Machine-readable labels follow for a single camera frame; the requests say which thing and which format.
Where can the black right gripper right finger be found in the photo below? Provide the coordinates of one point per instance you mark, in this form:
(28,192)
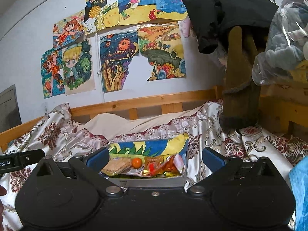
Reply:
(223,170)

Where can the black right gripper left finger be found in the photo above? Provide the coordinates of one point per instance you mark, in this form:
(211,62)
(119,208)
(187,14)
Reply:
(88,168)

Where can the orange red snack packet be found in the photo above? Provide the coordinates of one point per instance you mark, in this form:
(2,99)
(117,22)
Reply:
(173,164)

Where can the small orange fruit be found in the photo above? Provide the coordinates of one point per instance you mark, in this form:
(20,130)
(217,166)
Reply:
(136,163)

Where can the gold snack packet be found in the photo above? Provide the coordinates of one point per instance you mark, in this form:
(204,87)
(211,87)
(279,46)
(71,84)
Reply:
(155,160)

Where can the person's left hand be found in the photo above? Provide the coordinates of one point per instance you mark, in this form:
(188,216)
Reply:
(3,192)

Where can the floral satin bedspread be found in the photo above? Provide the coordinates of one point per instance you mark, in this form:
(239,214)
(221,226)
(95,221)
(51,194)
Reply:
(57,135)

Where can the white pillow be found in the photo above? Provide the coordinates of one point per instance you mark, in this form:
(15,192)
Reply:
(112,126)

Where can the grey tray with dinosaur drawing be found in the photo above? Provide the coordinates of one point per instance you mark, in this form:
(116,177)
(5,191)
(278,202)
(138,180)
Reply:
(148,148)

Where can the brown hanging garment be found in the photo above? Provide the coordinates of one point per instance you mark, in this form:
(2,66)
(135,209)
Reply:
(241,94)

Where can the plastic bag of clothes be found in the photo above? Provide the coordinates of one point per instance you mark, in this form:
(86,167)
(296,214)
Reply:
(284,60)

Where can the black hanging garment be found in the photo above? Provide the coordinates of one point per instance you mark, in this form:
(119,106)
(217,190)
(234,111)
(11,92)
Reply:
(212,20)

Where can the grey wall panel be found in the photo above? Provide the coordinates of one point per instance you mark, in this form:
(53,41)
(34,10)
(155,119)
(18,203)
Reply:
(9,110)

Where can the wooden bed frame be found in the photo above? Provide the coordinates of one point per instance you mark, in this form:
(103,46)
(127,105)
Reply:
(169,103)

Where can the blond child wall drawing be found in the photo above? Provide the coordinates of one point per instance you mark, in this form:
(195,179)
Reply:
(78,68)

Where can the red haired girl wall drawing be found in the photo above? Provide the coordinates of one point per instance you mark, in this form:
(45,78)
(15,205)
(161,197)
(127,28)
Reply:
(52,81)

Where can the starry swirl wall painting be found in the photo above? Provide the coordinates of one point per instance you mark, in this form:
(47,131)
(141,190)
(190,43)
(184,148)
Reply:
(116,53)

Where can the landscape wall painting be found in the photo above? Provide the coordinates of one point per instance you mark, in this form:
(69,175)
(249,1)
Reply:
(162,46)

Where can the night city wall painting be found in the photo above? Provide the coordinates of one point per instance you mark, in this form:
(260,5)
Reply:
(100,14)

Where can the underwater fish wall painting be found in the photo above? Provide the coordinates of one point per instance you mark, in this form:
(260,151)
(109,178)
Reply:
(136,11)

